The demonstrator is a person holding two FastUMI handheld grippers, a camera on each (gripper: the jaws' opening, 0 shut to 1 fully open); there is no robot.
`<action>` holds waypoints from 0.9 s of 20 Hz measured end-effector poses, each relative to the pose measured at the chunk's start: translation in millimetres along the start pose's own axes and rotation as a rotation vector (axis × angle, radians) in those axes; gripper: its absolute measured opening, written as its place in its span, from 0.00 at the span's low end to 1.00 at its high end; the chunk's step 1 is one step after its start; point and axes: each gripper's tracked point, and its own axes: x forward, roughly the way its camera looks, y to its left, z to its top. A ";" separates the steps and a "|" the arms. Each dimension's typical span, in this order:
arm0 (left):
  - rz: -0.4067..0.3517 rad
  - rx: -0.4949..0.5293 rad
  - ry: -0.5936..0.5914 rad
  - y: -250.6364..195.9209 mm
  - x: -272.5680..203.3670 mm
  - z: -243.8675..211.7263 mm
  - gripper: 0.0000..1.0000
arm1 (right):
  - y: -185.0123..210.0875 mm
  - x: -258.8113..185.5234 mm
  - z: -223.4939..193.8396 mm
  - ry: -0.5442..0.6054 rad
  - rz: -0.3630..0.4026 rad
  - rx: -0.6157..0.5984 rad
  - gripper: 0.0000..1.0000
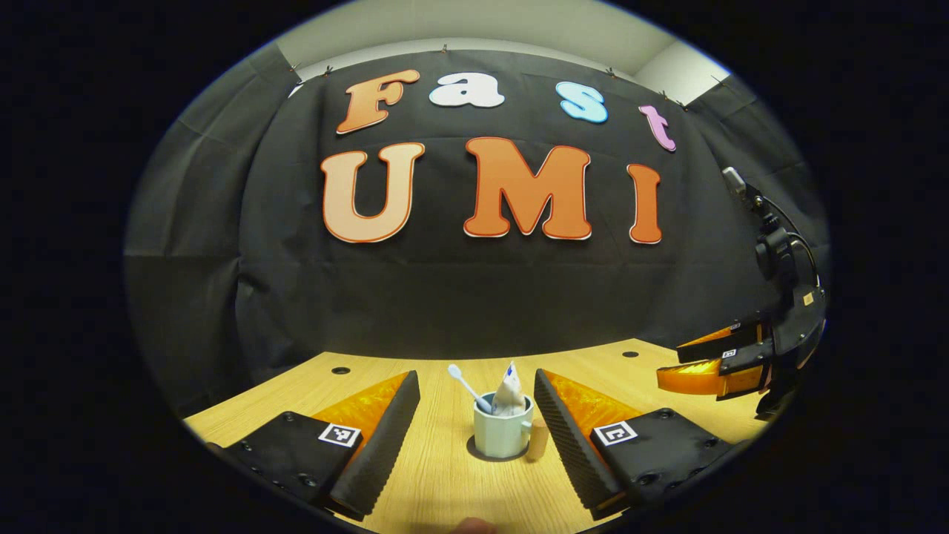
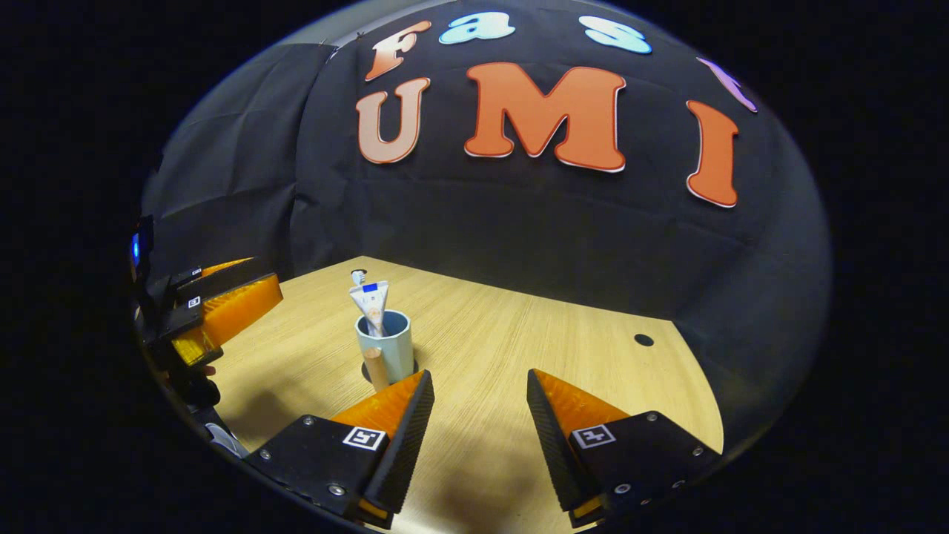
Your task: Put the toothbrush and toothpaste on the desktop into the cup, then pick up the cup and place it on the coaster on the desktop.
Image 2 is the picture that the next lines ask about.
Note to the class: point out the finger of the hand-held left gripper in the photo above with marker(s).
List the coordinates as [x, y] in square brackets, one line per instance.
[237, 308]
[230, 276]

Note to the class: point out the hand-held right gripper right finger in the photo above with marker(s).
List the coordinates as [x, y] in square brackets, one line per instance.
[556, 452]

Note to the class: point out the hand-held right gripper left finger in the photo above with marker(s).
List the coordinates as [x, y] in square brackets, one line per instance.
[404, 445]

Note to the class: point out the dark brown round coaster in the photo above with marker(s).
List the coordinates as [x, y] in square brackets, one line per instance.
[365, 373]

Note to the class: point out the white toothbrush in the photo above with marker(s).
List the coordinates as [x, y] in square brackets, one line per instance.
[357, 276]

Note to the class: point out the white toothpaste tube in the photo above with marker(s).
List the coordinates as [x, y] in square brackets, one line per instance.
[371, 304]

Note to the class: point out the wooden desktop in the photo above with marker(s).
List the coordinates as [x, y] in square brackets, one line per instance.
[504, 348]

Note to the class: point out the white round object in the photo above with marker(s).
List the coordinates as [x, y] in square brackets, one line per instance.
[222, 437]

